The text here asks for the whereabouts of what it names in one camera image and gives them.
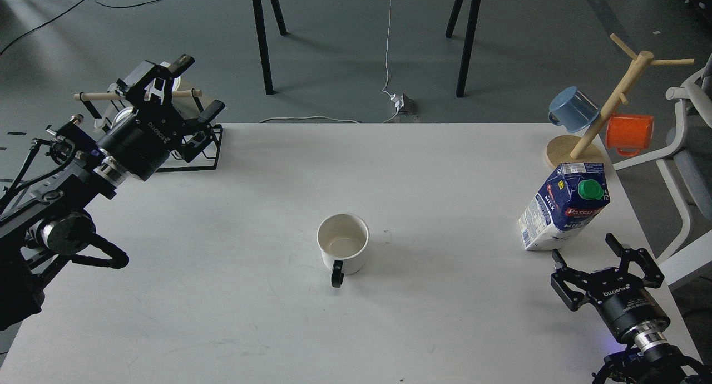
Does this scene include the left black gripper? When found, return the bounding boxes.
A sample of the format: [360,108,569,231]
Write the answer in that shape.
[97,55,225,181]

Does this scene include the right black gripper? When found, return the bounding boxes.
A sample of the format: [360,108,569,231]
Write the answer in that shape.
[550,233,670,346]

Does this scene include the blue milk carton green cap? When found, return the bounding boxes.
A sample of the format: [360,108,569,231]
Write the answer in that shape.
[518,163,610,250]

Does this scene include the white mug black handle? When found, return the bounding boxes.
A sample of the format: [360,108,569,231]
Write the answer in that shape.
[317,213,370,288]

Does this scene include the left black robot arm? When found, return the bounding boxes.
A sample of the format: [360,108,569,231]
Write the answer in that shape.
[1,55,225,330]

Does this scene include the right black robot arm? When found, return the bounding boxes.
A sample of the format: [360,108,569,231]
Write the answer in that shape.
[550,233,710,383]

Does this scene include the white mug front on rack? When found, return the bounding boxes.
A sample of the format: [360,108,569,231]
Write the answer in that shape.
[93,107,134,133]

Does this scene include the wooden mug tree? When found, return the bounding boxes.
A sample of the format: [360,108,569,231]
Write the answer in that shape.
[544,33,695,168]

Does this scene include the white office chair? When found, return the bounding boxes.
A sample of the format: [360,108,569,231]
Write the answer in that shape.
[614,60,711,290]

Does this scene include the black table legs left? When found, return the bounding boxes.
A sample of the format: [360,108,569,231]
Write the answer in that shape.
[249,0,289,95]

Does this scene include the black table legs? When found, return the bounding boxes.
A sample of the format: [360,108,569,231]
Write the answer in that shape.
[249,0,289,95]
[445,0,482,98]

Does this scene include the orange mug on tree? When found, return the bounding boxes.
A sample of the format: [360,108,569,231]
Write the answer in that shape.
[604,114,655,157]

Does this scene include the blue mug on tree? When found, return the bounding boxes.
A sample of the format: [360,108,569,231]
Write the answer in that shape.
[548,86,601,133]

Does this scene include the white power plug adapter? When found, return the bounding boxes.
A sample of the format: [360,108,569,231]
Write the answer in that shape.
[390,94,417,115]

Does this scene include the black table legs right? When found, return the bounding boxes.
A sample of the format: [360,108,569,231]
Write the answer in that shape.
[445,0,482,98]

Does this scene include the black wire mug rack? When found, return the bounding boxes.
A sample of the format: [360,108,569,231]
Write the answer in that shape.
[73,87,225,180]

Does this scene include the white cable on floor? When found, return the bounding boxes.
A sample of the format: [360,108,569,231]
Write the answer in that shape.
[259,0,412,124]

